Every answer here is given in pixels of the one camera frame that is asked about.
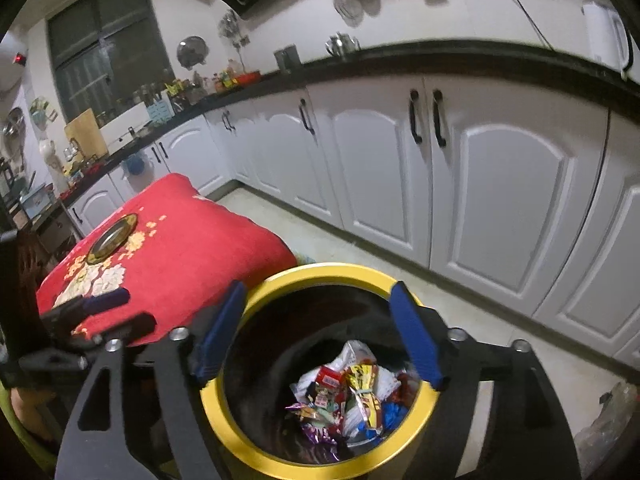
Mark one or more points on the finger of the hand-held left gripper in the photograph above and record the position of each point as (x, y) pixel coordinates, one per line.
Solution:
(107, 300)
(132, 327)

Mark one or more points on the pale blue container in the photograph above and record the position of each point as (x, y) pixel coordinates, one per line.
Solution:
(36, 197)

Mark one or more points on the steel teapot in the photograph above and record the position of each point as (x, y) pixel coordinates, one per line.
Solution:
(341, 44)

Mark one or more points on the clear plastic bag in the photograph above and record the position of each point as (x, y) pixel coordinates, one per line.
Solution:
(600, 435)

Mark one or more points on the wooden cutting board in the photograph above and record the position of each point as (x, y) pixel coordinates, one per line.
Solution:
(86, 134)

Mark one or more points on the white base cabinets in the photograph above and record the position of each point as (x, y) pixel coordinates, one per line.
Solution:
(500, 185)

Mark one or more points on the red floral blanket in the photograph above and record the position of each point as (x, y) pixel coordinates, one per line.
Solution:
(200, 240)

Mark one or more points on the white hanging bag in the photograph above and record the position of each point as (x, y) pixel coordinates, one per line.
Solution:
(50, 156)

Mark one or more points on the white orange-print plastic bag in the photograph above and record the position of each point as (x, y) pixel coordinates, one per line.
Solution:
(357, 352)

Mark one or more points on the white water heater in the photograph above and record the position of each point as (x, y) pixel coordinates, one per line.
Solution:
(10, 75)

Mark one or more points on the row of condiment bottles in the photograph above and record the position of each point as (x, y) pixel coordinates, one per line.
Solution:
(226, 79)

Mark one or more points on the white electric kettle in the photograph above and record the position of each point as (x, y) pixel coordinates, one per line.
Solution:
(602, 35)

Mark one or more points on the yellow red snack wrapper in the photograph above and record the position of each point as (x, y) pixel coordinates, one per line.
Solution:
(362, 385)

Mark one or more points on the black bin with yellow rim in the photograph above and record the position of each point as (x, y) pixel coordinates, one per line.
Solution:
(320, 272)

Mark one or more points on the red bowl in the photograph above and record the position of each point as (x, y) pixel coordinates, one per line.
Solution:
(248, 78)

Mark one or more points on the blue hanging basket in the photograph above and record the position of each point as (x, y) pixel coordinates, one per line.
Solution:
(133, 164)

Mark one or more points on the grey metal pot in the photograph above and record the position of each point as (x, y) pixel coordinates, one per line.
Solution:
(286, 58)

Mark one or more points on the blue snack wrapper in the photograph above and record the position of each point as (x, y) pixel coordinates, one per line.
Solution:
(392, 414)

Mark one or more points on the dark kitchen window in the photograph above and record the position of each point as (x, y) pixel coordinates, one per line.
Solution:
(100, 45)

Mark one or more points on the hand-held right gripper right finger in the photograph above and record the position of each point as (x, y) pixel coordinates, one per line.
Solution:
(417, 332)

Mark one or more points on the hanging steel pot lid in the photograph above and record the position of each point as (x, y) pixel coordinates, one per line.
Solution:
(191, 51)

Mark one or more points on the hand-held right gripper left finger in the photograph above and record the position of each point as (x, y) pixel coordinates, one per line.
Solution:
(220, 332)

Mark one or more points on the hanging steel pan lid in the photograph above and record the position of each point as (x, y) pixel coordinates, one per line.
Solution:
(14, 121)

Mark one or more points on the pale blue knife block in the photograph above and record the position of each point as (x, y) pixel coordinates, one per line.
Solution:
(157, 112)

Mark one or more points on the black kitchen countertop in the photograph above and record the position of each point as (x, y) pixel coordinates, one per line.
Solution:
(450, 54)

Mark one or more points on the gold-rimmed round metal tray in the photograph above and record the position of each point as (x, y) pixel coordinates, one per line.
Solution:
(112, 240)

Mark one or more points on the purple snack wrapper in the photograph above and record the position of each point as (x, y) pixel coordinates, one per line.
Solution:
(320, 437)

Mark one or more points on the red white snack packet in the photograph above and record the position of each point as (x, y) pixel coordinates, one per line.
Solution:
(327, 377)

